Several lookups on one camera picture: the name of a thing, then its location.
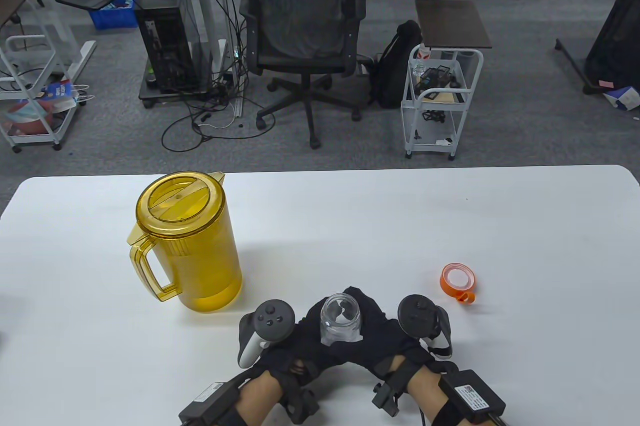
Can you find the white desk frame legs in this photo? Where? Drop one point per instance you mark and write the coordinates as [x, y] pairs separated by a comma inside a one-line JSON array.
[[220, 21]]

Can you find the person's right forearm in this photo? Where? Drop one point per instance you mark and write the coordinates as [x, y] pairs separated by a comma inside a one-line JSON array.
[[425, 393]]

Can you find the person's right fingers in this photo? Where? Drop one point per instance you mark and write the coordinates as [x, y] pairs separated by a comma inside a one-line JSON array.
[[372, 318]]

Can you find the person's left forearm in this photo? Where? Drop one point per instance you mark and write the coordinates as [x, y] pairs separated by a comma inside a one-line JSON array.
[[257, 401]]

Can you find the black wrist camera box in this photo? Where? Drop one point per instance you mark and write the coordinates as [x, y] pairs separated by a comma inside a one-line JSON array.
[[472, 396], [212, 401]]

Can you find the person's left fingers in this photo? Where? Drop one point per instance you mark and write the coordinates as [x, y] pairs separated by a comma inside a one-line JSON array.
[[312, 321]]

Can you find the black computer tower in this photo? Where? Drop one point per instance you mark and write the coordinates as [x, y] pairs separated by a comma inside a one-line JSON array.
[[165, 41]]

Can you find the black mesh office chair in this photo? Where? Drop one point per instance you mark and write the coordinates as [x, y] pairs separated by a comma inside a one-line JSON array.
[[300, 21]]

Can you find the white and blue box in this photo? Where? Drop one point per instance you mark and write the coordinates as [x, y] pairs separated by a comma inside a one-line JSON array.
[[622, 98]]

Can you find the grey and black wrist controller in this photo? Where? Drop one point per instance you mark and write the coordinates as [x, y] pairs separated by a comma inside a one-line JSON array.
[[267, 321]]

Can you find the black covered stand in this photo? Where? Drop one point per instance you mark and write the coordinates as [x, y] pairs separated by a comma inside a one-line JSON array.
[[615, 36]]

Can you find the black backpack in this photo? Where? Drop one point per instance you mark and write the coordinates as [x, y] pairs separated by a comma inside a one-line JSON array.
[[395, 66]]

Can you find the dark brown side table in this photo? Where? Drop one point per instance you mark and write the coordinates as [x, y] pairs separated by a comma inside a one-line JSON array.
[[450, 21]]

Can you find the orange basketball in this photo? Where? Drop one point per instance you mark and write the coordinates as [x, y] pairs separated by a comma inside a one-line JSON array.
[[27, 119]]

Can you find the blue plastic crate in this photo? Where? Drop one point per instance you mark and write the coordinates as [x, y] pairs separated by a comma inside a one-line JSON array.
[[112, 16]]

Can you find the person's right hand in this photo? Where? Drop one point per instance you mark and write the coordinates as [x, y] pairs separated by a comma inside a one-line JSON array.
[[385, 341]]

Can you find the black wheeled computer platform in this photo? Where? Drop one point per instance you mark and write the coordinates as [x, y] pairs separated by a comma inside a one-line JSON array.
[[200, 89]]

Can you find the person's left hand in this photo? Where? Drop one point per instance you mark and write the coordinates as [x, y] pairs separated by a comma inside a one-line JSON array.
[[300, 346]]

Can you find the white rolling utility cart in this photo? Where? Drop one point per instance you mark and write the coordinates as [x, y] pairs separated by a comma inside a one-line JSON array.
[[440, 96]]

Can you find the white cart with ball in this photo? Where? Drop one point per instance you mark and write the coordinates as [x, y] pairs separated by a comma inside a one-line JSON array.
[[30, 91]]

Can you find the clear plastic bottle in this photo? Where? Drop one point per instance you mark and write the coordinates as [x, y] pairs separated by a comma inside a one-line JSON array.
[[340, 321]]

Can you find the yellow transparent lidded pitcher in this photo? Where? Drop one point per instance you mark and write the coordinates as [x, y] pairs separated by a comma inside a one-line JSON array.
[[200, 251]]

